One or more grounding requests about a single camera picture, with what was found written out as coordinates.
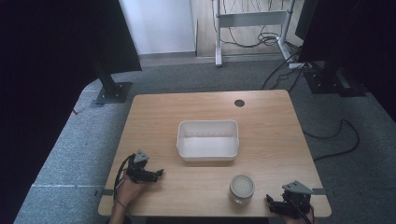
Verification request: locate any white plastic bin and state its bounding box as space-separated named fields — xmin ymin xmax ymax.
xmin=176 ymin=119 xmax=240 ymax=162

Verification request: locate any glass jar with white lid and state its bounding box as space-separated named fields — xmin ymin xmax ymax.
xmin=229 ymin=174 xmax=256 ymax=205

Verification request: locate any white power strip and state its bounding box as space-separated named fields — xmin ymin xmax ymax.
xmin=288 ymin=62 xmax=313 ymax=70

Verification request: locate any black curtain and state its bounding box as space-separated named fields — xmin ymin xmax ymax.
xmin=0 ymin=0 xmax=143 ymax=224

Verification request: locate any bundle of black cables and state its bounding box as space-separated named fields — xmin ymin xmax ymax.
xmin=221 ymin=0 xmax=303 ymax=50

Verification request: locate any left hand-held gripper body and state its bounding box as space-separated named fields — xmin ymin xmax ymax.
xmin=125 ymin=149 xmax=157 ymax=184

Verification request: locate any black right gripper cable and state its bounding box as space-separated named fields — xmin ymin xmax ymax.
xmin=289 ymin=195 xmax=315 ymax=224

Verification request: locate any black floor cable loop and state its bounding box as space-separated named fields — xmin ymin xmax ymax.
xmin=302 ymin=119 xmax=361 ymax=162

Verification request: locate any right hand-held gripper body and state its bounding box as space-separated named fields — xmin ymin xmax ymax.
xmin=280 ymin=179 xmax=315 ymax=217

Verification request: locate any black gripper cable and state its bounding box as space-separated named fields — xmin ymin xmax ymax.
xmin=289 ymin=195 xmax=315 ymax=224
xmin=113 ymin=154 xmax=135 ymax=201

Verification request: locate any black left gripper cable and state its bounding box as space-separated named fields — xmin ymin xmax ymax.
xmin=113 ymin=154 xmax=135 ymax=201

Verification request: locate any person's right hand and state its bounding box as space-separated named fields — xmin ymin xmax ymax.
xmin=284 ymin=211 xmax=316 ymax=224

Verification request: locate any white metal desk frame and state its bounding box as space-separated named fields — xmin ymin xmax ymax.
xmin=212 ymin=0 xmax=297 ymax=68

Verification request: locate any person's left hand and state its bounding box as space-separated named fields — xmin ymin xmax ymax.
xmin=116 ymin=174 xmax=150 ymax=209

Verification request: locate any black cable to power strip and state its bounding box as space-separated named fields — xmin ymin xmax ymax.
xmin=261 ymin=50 xmax=304 ymax=93

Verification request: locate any black stand with base plate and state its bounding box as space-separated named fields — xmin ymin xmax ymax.
xmin=92 ymin=57 xmax=134 ymax=105

